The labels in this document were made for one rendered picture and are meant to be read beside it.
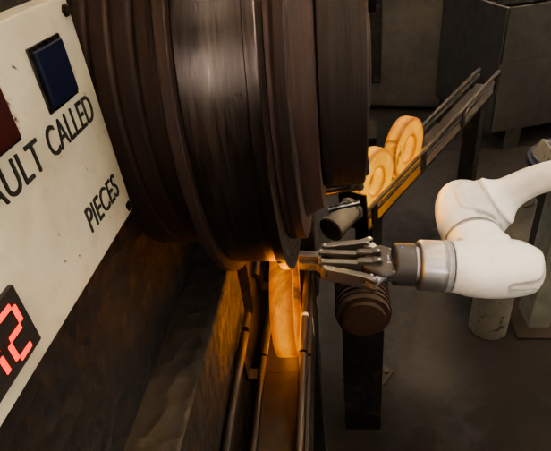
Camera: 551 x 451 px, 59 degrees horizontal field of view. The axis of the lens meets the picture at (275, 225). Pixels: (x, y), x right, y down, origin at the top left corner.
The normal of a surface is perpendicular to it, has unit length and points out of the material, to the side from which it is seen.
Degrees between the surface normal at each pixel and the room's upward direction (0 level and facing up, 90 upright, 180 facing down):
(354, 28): 62
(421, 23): 90
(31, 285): 90
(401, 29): 90
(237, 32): 66
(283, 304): 55
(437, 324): 0
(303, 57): 74
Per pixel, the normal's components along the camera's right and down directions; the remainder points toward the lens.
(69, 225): 0.99, -0.04
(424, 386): -0.10, -0.82
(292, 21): 0.33, 0.07
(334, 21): -0.13, 0.05
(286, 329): -0.08, 0.37
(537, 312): -0.09, 0.57
